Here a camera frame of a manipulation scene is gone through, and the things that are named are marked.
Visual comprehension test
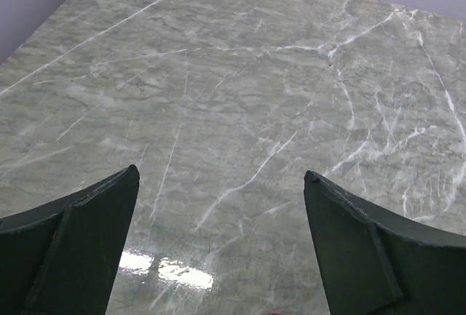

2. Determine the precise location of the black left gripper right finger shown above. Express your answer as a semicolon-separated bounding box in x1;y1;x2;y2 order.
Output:
304;171;465;314

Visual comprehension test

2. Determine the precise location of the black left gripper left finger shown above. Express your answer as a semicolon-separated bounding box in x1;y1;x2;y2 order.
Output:
1;165;140;314

